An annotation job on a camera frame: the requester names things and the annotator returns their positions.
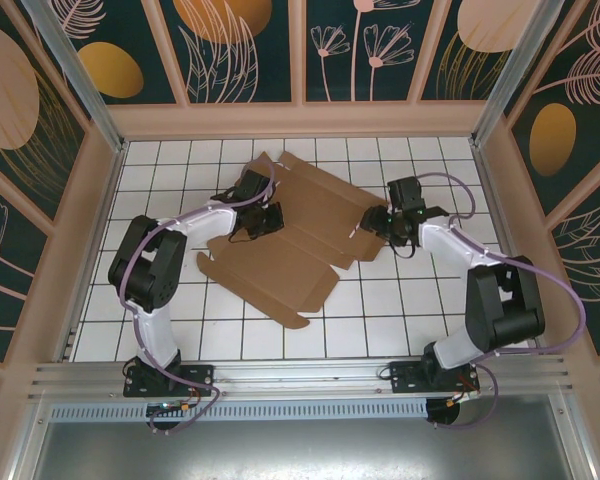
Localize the small green circuit board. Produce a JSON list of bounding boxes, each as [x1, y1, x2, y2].
[[147, 399, 204, 417]]

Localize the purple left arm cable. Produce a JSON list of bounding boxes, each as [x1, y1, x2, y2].
[[118, 153, 281, 437]]

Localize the brown cardboard paper box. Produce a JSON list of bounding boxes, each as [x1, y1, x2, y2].
[[195, 149, 389, 331]]

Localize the aluminium corner post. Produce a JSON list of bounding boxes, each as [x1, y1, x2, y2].
[[470, 0, 579, 149], [19, 0, 129, 155]]

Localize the aluminium side rail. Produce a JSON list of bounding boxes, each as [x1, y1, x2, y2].
[[472, 142, 544, 357], [54, 142, 129, 362]]

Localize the thin black right gripper cable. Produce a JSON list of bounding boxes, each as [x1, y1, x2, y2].
[[389, 234, 421, 259]]

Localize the thin black left gripper cable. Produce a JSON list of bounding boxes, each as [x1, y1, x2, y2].
[[228, 227, 261, 246]]

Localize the grey slotted cable duct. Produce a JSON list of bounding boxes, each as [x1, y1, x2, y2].
[[49, 398, 429, 421]]

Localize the long aluminium mounting rail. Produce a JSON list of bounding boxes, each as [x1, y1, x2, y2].
[[27, 354, 574, 401]]

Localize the yellow plug with wires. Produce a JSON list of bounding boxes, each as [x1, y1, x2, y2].
[[447, 372, 481, 405]]

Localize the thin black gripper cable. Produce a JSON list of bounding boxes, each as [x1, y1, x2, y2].
[[389, 234, 421, 259], [228, 227, 261, 246]]

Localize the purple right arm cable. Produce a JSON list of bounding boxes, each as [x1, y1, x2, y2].
[[413, 171, 589, 431]]

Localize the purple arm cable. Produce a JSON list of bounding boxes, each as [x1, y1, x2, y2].
[[413, 171, 589, 431], [118, 153, 281, 437]]

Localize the grey metal sheet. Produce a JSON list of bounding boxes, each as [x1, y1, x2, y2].
[[9, 394, 594, 480]]

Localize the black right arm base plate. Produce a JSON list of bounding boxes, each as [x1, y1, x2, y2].
[[388, 360, 481, 396]]

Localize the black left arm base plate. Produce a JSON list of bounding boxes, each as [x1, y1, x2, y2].
[[123, 363, 216, 399]]

